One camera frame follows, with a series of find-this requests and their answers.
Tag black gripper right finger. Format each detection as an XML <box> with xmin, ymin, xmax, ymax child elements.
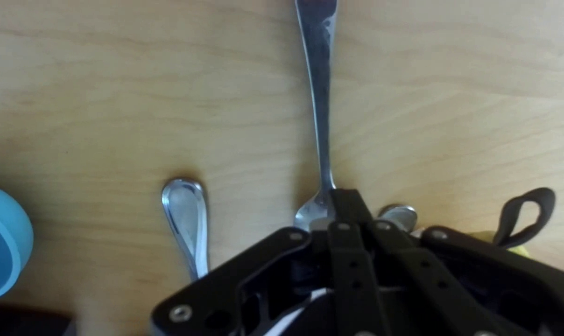
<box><xmin>346</xmin><ymin>187</ymin><xmax>564</xmax><ymax>336</ymax></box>

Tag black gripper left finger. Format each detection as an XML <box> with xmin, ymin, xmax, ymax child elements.
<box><xmin>150</xmin><ymin>187</ymin><xmax>385</xmax><ymax>336</ymax></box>

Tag silver metal spoon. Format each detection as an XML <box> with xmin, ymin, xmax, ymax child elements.
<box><xmin>291</xmin><ymin>0</ymin><xmax>342</xmax><ymax>234</ymax></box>

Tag silver spoon on table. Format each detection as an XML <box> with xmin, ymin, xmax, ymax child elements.
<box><xmin>159</xmin><ymin>178</ymin><xmax>211</xmax><ymax>280</ymax></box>

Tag silver metal fork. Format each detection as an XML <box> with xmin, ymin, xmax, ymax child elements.
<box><xmin>377</xmin><ymin>202</ymin><xmax>422</xmax><ymax>236</ymax></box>

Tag black strap loop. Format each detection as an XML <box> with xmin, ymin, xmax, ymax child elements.
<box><xmin>491</xmin><ymin>185</ymin><xmax>559</xmax><ymax>250</ymax></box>

